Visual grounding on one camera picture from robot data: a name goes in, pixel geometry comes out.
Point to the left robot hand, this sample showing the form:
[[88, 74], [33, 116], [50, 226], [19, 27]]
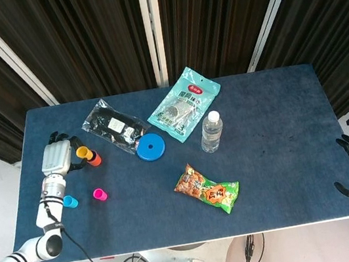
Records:
[[55, 158]]

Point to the yellow plastic cup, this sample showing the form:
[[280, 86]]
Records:
[[83, 152]]

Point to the light blue plastic cup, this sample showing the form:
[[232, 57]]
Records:
[[71, 202]]

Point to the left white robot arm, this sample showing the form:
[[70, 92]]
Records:
[[43, 218]]

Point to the orange plastic cup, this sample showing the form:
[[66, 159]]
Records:
[[95, 160]]

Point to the pink plastic cup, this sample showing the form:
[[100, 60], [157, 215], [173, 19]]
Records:
[[100, 195]]

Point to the black item in clear bag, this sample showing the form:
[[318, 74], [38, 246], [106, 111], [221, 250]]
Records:
[[103, 120]]

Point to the blue disc with hole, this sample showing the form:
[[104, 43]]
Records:
[[155, 149]]

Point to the blue table cloth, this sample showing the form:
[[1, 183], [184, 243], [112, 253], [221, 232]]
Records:
[[267, 172]]

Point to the teal cleaning cloth package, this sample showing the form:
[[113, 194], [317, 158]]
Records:
[[186, 102]]

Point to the orange green snack bag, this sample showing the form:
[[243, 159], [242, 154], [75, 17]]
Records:
[[207, 192]]

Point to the clear water bottle white cap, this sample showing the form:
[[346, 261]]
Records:
[[211, 135]]

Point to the white frame post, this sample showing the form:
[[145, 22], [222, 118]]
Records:
[[272, 12], [6, 54], [151, 25]]

